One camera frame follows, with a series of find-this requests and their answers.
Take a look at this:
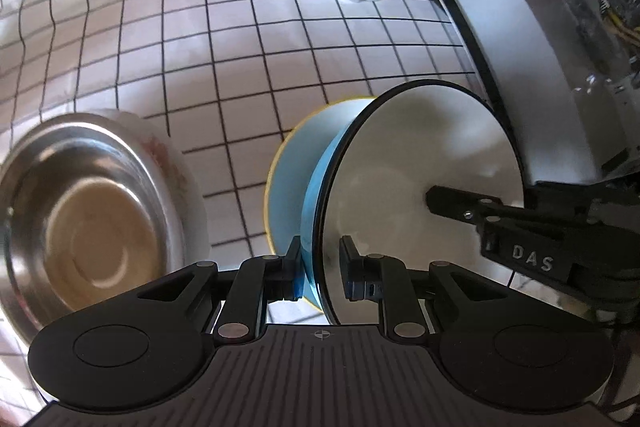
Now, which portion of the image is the cream bowl with cartoon print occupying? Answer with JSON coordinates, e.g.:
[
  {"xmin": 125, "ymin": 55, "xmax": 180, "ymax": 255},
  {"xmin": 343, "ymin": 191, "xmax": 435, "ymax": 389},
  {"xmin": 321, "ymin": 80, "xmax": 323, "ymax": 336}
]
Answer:
[{"xmin": 263, "ymin": 97, "xmax": 379, "ymax": 258}]

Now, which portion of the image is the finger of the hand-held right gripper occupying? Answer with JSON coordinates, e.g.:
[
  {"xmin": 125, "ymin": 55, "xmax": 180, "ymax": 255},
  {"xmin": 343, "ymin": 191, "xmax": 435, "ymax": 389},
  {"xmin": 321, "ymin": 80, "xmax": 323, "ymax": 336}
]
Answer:
[
  {"xmin": 426, "ymin": 185, "xmax": 527, "ymax": 229},
  {"xmin": 529, "ymin": 180, "xmax": 602, "ymax": 214}
]

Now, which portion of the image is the white computer case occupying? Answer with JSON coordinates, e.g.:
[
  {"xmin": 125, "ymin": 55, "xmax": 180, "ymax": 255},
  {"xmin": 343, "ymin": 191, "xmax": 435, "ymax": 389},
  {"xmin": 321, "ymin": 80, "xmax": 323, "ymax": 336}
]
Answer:
[{"xmin": 412, "ymin": 0, "xmax": 640, "ymax": 218}]

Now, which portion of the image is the stainless steel bowl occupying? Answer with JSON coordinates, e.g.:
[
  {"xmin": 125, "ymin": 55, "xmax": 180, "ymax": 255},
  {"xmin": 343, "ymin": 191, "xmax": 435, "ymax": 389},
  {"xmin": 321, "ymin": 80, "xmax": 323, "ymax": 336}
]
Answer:
[{"xmin": 0, "ymin": 113, "xmax": 176, "ymax": 349}]

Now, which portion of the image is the black checked white tablecloth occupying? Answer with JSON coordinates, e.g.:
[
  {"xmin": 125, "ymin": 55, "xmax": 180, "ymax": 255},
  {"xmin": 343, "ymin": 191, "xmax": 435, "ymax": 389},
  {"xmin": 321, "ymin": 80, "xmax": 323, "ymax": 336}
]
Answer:
[{"xmin": 0, "ymin": 0, "xmax": 503, "ymax": 408}]

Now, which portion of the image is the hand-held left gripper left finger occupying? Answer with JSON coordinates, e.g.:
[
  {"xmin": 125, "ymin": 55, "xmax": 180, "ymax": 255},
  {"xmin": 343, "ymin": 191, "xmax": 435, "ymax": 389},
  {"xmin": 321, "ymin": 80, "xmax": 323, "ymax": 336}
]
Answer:
[{"xmin": 132, "ymin": 236, "xmax": 305, "ymax": 351}]

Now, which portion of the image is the blue enamel bowl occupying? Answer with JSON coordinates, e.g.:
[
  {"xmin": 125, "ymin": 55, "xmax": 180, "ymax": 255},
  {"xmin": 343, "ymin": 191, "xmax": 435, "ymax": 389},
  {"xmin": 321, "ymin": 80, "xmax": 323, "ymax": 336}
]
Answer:
[{"xmin": 300, "ymin": 79, "xmax": 526, "ymax": 326}]

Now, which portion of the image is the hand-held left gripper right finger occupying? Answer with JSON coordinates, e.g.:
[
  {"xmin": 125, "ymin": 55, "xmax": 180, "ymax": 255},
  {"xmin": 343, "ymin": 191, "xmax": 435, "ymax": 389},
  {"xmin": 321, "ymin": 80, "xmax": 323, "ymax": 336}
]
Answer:
[{"xmin": 339, "ymin": 235, "xmax": 507, "ymax": 351}]

